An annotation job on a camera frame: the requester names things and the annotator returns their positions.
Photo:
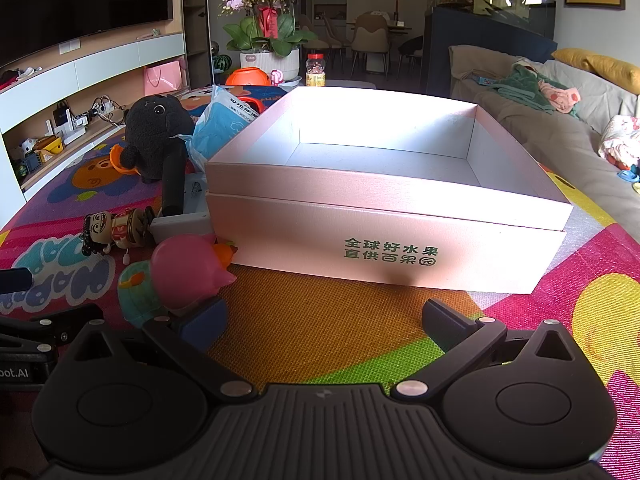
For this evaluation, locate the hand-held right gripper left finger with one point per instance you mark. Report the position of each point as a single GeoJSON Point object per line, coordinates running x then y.
{"type": "Point", "coordinates": [205, 321]}

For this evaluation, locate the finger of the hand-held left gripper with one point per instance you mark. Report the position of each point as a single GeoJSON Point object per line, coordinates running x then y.
{"type": "Point", "coordinates": [65, 325]}
{"type": "Point", "coordinates": [15, 280]}

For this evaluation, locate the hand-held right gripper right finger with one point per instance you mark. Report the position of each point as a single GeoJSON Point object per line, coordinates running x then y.
{"type": "Point", "coordinates": [440, 325]}

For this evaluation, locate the pink-headed teal toy figure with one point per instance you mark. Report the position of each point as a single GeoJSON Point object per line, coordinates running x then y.
{"type": "Point", "coordinates": [185, 270]}

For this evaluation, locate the white toy box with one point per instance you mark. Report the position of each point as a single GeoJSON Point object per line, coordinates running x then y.
{"type": "Point", "coordinates": [300, 240]}

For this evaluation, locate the blue plastic packet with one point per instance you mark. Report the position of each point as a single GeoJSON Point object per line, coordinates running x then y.
{"type": "Point", "coordinates": [220, 125]}

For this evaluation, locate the brown wind-up figurine toy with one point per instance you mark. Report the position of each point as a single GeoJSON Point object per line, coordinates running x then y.
{"type": "Point", "coordinates": [117, 230]}

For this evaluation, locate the colourful play mat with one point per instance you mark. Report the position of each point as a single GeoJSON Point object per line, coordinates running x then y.
{"type": "Point", "coordinates": [330, 325]}

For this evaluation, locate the black router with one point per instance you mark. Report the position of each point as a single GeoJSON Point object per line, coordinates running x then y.
{"type": "Point", "coordinates": [62, 115]}

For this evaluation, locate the black plush toy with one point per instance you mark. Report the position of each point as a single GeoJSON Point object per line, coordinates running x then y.
{"type": "Point", "coordinates": [150, 125]}

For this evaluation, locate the grey sofa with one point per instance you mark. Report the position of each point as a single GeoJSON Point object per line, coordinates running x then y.
{"type": "Point", "coordinates": [530, 130]}

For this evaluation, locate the small red toy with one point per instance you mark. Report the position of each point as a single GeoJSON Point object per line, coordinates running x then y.
{"type": "Point", "coordinates": [252, 102]}

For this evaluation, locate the white wooden media cabinet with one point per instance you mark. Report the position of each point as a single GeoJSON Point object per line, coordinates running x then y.
{"type": "Point", "coordinates": [100, 65]}

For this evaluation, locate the orange round toy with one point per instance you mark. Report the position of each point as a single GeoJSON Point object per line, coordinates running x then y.
{"type": "Point", "coordinates": [246, 77]}

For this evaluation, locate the pink gift bag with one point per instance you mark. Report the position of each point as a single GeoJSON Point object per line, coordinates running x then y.
{"type": "Point", "coordinates": [162, 76]}

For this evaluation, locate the green garment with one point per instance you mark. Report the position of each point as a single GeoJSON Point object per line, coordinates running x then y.
{"type": "Point", "coordinates": [520, 87]}

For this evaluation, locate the small pink toy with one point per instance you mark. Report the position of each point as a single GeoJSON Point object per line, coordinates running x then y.
{"type": "Point", "coordinates": [276, 78]}

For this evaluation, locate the watermelon ball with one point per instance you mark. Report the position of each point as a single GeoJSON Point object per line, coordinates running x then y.
{"type": "Point", "coordinates": [222, 63]}

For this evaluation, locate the pink garment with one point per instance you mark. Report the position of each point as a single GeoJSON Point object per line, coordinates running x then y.
{"type": "Point", "coordinates": [562, 97]}

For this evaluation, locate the white patterned cloth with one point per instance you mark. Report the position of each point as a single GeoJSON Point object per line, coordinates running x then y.
{"type": "Point", "coordinates": [622, 137]}

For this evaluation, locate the dark blue cabinet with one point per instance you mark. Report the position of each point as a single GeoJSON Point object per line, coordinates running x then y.
{"type": "Point", "coordinates": [435, 55]}

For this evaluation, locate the candy jar with red lid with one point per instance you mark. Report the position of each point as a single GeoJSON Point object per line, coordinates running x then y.
{"type": "Point", "coordinates": [315, 72]}

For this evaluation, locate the television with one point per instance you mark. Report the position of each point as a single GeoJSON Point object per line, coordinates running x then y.
{"type": "Point", "coordinates": [75, 0]}

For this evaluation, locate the dining chair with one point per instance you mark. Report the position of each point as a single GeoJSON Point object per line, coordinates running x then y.
{"type": "Point", "coordinates": [371, 40]}

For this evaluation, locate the pink orchid in white pot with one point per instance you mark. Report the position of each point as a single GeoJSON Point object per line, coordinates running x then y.
{"type": "Point", "coordinates": [270, 35]}

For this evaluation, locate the dining table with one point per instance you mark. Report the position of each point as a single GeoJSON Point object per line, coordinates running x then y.
{"type": "Point", "coordinates": [400, 25]}

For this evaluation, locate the yellow cushion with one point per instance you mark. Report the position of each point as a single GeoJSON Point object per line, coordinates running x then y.
{"type": "Point", "coordinates": [605, 67]}

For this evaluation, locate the glass fish tank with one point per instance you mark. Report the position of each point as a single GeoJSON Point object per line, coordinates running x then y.
{"type": "Point", "coordinates": [490, 0]}

